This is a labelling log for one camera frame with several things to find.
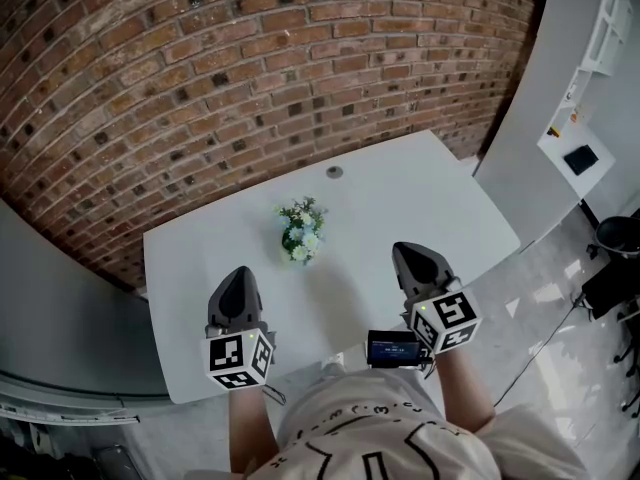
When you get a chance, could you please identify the black office chair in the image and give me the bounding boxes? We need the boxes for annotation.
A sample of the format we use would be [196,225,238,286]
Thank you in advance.
[613,311,640,415]

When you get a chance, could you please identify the white metal rack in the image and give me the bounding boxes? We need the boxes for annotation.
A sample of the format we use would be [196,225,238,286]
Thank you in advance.
[0,399,142,427]

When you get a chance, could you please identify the white shelf cabinet with drawers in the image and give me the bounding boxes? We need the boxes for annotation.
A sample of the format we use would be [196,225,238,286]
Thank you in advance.
[472,0,636,250]

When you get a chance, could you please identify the white desk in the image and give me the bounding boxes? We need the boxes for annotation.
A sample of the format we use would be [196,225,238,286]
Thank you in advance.
[143,129,522,405]

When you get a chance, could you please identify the person's right forearm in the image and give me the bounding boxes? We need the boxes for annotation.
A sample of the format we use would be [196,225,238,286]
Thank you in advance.
[433,350,497,438]

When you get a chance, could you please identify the black folding chair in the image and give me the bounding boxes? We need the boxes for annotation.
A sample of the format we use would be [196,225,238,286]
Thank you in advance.
[0,417,137,480]

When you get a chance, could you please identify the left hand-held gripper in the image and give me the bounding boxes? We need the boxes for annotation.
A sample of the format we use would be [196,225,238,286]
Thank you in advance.
[201,265,278,393]

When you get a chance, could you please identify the black floor cable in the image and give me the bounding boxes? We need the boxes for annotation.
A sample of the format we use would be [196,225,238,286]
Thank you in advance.
[497,292,587,404]

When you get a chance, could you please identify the person's left forearm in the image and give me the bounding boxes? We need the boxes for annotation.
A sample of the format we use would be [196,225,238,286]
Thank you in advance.
[228,385,282,477]

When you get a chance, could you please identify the person's white printed shirt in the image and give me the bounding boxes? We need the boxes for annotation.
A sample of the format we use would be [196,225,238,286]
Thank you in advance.
[184,366,589,480]

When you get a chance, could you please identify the blue flowers with green leaves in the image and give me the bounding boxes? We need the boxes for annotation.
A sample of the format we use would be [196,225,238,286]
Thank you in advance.
[272,195,329,267]

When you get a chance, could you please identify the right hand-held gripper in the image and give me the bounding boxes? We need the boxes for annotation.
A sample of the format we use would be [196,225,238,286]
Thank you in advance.
[391,241,484,356]

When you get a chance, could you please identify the small black screen device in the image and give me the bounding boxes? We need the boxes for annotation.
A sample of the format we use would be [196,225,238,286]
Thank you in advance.
[366,328,434,370]

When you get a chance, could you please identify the large grey cabinet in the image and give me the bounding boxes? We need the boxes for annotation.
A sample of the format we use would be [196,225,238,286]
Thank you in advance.
[0,206,172,410]

